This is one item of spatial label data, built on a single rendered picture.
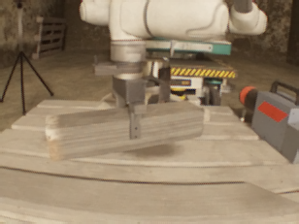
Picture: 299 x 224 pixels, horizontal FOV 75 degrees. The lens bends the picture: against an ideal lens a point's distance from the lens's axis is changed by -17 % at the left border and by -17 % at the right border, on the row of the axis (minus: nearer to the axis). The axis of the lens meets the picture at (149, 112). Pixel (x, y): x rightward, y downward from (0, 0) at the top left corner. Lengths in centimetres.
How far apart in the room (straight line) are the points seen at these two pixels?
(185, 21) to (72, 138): 37
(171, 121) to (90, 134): 22
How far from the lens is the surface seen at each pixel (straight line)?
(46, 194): 55
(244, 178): 66
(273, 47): 656
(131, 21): 53
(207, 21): 46
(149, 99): 90
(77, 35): 602
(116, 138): 60
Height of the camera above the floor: 51
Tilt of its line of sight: 20 degrees down
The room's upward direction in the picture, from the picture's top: 2 degrees clockwise
